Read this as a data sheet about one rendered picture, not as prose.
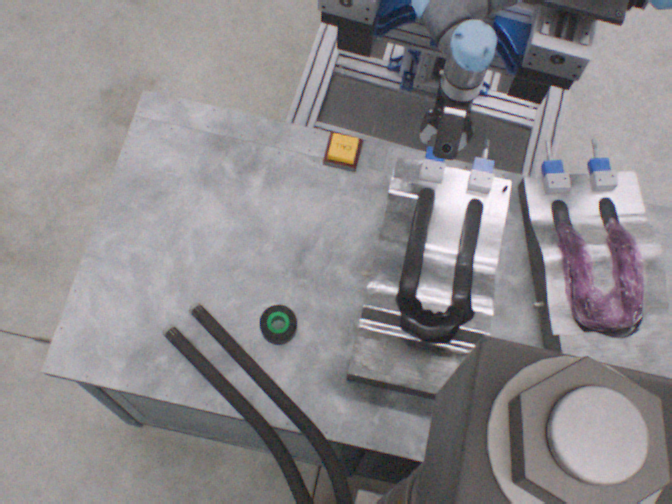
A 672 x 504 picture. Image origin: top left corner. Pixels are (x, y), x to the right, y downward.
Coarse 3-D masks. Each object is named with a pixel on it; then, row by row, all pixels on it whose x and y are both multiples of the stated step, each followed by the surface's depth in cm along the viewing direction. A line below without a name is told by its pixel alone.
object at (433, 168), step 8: (432, 152) 184; (424, 160) 182; (432, 160) 183; (440, 160) 183; (424, 168) 181; (432, 168) 181; (440, 168) 182; (424, 176) 182; (432, 176) 181; (440, 176) 181
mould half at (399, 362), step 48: (384, 240) 178; (432, 240) 179; (480, 240) 179; (384, 288) 169; (432, 288) 170; (480, 288) 172; (384, 336) 173; (480, 336) 169; (384, 384) 172; (432, 384) 170
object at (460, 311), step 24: (432, 192) 182; (480, 216) 181; (408, 264) 175; (456, 264) 176; (408, 288) 172; (456, 288) 172; (408, 312) 173; (432, 312) 166; (456, 312) 172; (432, 336) 173
